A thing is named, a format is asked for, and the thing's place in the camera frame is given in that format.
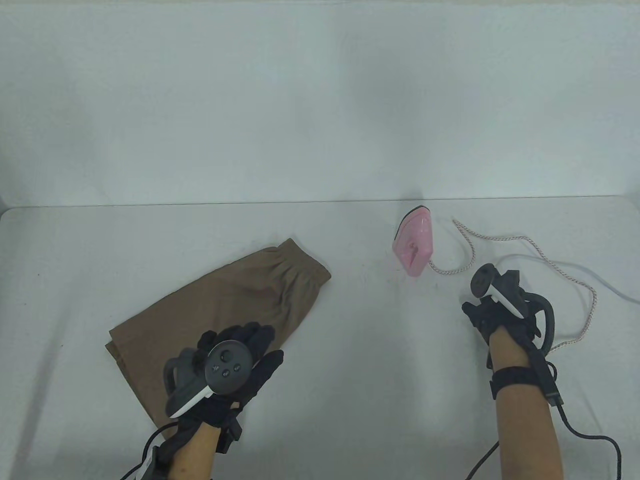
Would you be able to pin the person's right hand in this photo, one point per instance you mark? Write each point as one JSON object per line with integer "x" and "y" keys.
{"x": 487, "y": 315}

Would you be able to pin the black sensor box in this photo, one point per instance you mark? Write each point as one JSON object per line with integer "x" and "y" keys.
{"x": 547, "y": 375}
{"x": 160, "y": 462}

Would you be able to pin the person's left hand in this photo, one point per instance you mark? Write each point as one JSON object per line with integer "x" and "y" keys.
{"x": 262, "y": 337}

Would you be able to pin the white table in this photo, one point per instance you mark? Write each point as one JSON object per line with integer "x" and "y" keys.
{"x": 360, "y": 400}

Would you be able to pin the brown shorts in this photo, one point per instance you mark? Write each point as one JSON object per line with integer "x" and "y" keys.
{"x": 225, "y": 295}

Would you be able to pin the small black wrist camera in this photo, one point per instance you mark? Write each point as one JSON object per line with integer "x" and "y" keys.
{"x": 231, "y": 435}

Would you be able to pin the person's right forearm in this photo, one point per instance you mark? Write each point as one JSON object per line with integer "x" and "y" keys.
{"x": 525, "y": 430}

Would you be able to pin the pink electric iron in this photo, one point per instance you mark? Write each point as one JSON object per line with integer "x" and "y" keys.
{"x": 415, "y": 245}

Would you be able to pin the person's left forearm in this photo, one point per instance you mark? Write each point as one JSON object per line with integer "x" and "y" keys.
{"x": 200, "y": 455}

